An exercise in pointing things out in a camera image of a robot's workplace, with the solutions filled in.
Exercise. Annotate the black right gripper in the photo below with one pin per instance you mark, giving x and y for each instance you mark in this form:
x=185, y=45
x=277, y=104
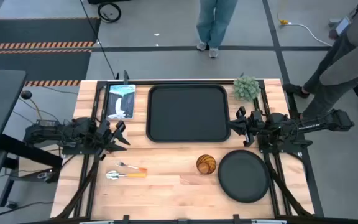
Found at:
x=252, y=124

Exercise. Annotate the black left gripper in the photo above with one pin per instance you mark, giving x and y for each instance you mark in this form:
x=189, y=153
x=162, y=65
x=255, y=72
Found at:
x=104, y=133

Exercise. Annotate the amber patterned cup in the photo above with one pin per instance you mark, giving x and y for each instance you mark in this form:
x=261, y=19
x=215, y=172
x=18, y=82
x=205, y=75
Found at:
x=206, y=164

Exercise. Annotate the black round plate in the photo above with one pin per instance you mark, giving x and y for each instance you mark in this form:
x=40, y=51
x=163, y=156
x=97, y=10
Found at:
x=244, y=176

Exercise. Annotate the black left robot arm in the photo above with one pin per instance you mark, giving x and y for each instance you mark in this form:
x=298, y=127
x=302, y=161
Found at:
x=73, y=130

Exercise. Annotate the black rectangular tray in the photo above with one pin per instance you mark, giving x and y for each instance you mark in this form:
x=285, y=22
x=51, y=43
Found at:
x=188, y=113

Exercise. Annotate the green potted plant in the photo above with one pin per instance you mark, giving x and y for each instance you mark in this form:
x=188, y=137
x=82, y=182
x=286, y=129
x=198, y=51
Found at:
x=246, y=88

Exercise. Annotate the waterfall picture book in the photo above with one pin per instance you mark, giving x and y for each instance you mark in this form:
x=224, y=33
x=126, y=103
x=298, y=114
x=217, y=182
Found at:
x=121, y=102

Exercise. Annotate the small metal clamp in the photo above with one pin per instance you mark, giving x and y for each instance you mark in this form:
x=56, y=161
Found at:
x=43, y=175

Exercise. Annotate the black round knob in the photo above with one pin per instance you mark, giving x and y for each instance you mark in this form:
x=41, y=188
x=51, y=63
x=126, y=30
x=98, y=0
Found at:
x=26, y=94

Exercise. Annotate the person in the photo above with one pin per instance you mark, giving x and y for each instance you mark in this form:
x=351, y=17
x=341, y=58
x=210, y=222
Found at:
x=353, y=56
x=216, y=21

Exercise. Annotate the black hazard-striped floor mat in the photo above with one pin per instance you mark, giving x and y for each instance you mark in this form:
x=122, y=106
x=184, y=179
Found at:
x=36, y=67
x=42, y=31

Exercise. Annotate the grey table foot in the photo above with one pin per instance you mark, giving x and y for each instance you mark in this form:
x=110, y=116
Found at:
x=334, y=21

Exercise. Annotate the white smartphone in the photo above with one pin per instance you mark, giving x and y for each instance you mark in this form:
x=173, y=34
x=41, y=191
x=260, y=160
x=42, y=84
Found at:
x=342, y=25

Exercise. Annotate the white bracket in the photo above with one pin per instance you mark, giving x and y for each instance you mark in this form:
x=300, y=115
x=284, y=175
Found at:
x=96, y=222
x=269, y=222

